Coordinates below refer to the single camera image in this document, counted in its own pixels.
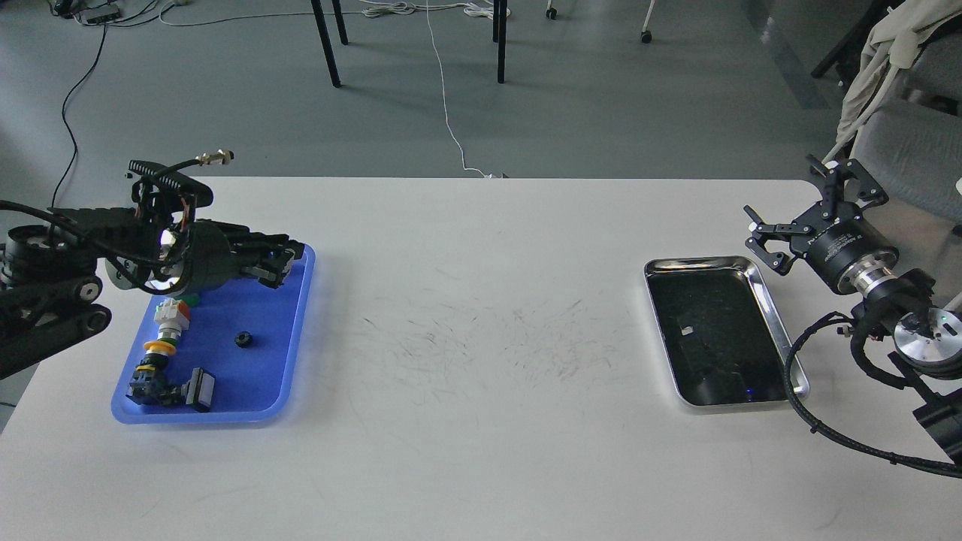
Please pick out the white square push button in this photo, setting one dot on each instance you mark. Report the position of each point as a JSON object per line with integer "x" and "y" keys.
{"x": 198, "y": 392}

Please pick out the grey office chair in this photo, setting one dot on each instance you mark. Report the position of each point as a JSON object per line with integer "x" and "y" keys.
{"x": 923, "y": 187}

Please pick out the black table leg right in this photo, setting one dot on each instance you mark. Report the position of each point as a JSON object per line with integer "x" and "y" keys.
{"x": 499, "y": 36}

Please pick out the silver metal tray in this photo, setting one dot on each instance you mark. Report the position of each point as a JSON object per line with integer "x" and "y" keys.
{"x": 724, "y": 340}

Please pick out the black table leg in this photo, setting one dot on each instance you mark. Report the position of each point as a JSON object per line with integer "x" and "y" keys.
{"x": 325, "y": 36}
{"x": 499, "y": 36}

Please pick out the blue black switch block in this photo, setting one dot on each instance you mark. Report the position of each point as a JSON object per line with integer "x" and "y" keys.
{"x": 150, "y": 386}

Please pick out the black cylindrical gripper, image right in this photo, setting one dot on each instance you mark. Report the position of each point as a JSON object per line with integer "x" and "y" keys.
{"x": 850, "y": 255}

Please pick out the small black gear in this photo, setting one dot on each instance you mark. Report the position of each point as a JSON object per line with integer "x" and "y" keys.
{"x": 243, "y": 339}

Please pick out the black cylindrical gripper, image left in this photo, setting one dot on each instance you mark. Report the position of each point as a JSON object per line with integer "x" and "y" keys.
{"x": 220, "y": 251}

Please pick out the blue plastic tray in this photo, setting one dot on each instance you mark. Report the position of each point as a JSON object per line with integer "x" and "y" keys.
{"x": 252, "y": 384}

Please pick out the beige cloth on chair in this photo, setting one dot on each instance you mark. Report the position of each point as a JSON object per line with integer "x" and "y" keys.
{"x": 915, "y": 47}

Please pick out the yellow ring selector switch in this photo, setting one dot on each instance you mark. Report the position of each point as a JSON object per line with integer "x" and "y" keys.
{"x": 173, "y": 318}

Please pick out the black table leg left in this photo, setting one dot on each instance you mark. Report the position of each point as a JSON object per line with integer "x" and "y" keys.
{"x": 325, "y": 36}

